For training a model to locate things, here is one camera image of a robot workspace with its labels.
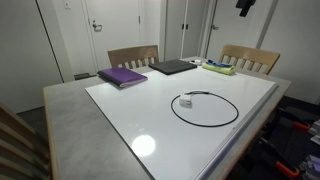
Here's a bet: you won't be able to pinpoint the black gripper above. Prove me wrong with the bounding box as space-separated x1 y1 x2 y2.
235 0 258 18

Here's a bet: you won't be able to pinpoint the white charger with black cable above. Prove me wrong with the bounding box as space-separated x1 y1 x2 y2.
170 90 240 128

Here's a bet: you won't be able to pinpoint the wooden slat-back chair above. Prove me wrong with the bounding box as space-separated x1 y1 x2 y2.
0 102 53 180
218 44 281 76
107 44 160 70

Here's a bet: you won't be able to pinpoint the white closet door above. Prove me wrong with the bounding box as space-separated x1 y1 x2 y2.
182 0 208 60
164 0 186 62

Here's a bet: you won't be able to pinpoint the yellow-green cloth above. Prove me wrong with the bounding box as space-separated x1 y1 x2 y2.
201 62 236 76

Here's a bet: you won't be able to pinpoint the white door with deadbolt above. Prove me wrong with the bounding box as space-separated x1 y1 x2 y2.
81 0 141 73

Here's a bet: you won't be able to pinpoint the white whiteboard sheet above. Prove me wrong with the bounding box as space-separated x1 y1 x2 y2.
84 64 279 180

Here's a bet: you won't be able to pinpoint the purple notebook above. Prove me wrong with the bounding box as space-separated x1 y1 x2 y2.
96 67 149 89

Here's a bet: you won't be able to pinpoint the aluminium extrusion rails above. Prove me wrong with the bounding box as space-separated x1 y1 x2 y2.
299 119 320 180

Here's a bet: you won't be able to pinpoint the black clamp with orange handle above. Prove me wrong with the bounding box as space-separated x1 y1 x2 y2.
259 136 301 180
279 109 313 132

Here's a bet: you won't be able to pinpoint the silver lever door handle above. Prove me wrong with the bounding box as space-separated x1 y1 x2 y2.
91 19 103 33

